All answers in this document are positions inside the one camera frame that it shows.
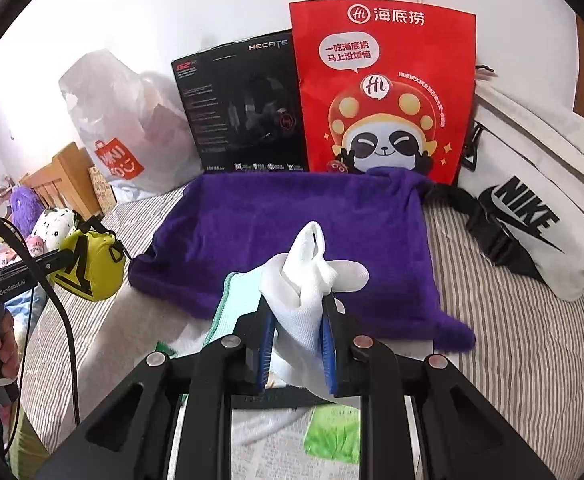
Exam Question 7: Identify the black headset box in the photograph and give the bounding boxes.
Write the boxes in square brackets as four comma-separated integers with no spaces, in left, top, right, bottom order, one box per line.
[171,29,308,172]

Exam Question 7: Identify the purple plush toy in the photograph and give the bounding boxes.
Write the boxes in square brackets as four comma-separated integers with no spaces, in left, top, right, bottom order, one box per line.
[11,185,44,237]

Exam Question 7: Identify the black cable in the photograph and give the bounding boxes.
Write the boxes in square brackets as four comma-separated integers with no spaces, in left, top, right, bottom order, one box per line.
[0,198,81,427]

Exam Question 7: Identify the white glove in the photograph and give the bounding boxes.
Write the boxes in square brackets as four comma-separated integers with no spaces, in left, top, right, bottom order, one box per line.
[259,221,369,401]

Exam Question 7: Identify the green wet wipe packet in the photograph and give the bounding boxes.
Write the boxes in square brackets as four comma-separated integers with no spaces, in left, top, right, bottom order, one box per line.
[303,404,360,464]

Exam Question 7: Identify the light green cloth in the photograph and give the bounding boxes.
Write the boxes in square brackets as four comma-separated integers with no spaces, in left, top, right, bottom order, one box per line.
[204,269,260,346]

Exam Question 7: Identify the white plastic shopping bag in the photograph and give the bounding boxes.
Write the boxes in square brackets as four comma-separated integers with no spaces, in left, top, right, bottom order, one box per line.
[58,51,203,204]

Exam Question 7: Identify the white Nike waist bag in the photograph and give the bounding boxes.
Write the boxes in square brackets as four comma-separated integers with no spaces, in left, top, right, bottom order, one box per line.
[432,66,584,301]

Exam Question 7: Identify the newspaper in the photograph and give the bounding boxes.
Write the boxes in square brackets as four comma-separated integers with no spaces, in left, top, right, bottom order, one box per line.
[231,408,359,479]

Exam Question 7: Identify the wooden bed frame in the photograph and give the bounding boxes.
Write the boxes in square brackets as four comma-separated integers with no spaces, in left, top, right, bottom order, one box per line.
[19,142,102,219]

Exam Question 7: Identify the red panda paper bag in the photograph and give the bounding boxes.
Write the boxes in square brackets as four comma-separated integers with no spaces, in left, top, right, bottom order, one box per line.
[290,0,476,184]

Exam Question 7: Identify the purple towel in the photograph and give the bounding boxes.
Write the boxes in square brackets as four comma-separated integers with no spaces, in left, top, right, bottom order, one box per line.
[128,168,475,352]

